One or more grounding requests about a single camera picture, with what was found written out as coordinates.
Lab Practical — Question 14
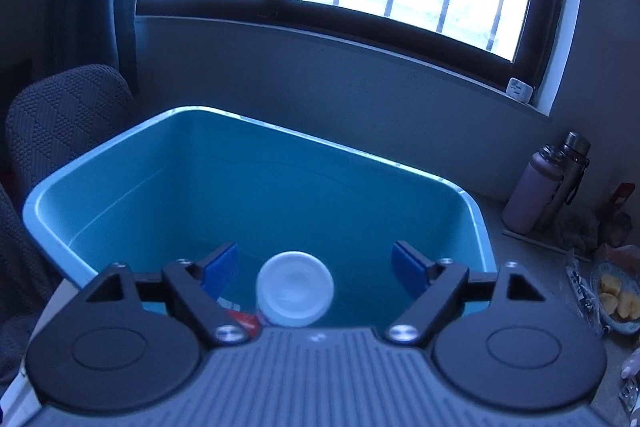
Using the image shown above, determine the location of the white medicine bottle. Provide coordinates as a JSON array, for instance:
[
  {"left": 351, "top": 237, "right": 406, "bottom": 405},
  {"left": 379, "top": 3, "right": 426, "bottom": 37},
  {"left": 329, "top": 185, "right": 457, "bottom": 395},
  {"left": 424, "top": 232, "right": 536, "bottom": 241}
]
[{"left": 227, "top": 251, "right": 334, "bottom": 337}]

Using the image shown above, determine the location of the teal plastic bin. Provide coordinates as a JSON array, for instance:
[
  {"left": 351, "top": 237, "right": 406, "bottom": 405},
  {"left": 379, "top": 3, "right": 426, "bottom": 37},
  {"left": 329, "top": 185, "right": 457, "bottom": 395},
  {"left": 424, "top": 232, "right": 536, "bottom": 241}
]
[{"left": 23, "top": 106, "right": 496, "bottom": 329}]

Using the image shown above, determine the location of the pink water bottle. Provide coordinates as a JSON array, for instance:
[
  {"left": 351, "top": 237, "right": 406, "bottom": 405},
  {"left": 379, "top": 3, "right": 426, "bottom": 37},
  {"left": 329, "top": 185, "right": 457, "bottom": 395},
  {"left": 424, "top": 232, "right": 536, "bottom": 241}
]
[{"left": 502, "top": 144, "right": 564, "bottom": 235}]

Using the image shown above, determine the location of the foil snack wrapper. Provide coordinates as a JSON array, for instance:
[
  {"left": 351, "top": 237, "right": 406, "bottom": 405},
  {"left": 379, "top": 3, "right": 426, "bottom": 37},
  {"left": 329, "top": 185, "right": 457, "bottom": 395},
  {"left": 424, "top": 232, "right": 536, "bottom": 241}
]
[{"left": 565, "top": 249, "right": 608, "bottom": 339}]

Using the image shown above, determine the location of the plate of fruit pieces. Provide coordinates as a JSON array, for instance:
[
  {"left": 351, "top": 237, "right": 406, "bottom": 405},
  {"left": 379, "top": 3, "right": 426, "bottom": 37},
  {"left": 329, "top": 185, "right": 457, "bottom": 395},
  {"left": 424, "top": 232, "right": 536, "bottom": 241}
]
[{"left": 590, "top": 261, "right": 639, "bottom": 336}]

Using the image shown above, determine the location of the dark steel water bottle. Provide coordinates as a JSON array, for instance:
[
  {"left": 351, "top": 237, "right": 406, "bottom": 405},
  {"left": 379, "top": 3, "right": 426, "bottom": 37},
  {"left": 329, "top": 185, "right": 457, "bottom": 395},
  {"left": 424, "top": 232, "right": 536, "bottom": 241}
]
[{"left": 537, "top": 131, "right": 591, "bottom": 231}]

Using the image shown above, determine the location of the near dark fabric chair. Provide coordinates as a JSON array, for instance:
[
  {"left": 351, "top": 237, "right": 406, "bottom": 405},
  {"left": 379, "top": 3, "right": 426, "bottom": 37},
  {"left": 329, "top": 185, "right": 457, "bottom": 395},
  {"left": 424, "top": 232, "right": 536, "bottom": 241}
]
[{"left": 0, "top": 188, "right": 62, "bottom": 393}]

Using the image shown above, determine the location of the dark fabric chair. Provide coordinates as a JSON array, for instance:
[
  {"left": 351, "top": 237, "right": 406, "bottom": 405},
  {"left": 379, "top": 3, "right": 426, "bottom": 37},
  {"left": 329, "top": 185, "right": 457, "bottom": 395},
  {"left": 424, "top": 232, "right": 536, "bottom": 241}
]
[
  {"left": 0, "top": 188, "right": 62, "bottom": 393},
  {"left": 6, "top": 64, "right": 136, "bottom": 207}
]

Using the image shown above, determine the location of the small white sill device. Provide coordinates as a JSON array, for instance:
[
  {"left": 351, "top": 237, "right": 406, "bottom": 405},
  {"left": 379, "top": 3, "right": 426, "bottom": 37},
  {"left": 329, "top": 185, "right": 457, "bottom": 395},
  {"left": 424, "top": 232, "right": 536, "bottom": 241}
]
[{"left": 506, "top": 77, "right": 534, "bottom": 104}]

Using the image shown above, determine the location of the far dark fabric chair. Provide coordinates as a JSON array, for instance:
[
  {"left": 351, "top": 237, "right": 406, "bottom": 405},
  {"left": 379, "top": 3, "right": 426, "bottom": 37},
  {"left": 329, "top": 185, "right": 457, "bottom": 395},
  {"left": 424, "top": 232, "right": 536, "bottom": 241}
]
[{"left": 6, "top": 64, "right": 136, "bottom": 207}]

